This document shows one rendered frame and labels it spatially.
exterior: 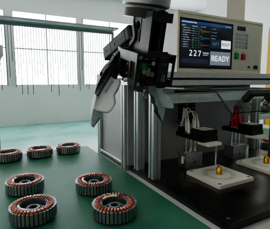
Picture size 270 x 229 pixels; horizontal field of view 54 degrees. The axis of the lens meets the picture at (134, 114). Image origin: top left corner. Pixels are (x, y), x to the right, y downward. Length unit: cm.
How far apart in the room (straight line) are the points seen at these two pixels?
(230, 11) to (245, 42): 398
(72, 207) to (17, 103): 635
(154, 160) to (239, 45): 57
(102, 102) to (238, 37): 79
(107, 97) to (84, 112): 697
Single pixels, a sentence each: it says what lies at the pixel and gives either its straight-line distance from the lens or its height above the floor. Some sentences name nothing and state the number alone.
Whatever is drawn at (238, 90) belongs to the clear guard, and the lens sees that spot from 78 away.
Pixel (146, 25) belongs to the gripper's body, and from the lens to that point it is 41.
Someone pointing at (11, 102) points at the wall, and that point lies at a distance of 703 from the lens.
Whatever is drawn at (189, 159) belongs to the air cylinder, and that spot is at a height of 80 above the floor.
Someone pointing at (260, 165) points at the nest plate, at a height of 78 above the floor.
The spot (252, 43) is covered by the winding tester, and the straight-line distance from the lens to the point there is 120.
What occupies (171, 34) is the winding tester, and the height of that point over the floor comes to 125.
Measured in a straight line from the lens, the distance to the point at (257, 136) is 108.
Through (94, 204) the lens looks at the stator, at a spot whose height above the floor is 78.
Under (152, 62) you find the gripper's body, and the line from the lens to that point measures 41.
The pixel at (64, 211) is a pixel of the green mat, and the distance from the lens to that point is 75.
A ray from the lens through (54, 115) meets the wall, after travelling 720.
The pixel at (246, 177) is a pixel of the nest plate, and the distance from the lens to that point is 93.
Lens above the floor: 109
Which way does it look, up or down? 7 degrees down
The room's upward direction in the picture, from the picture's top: straight up
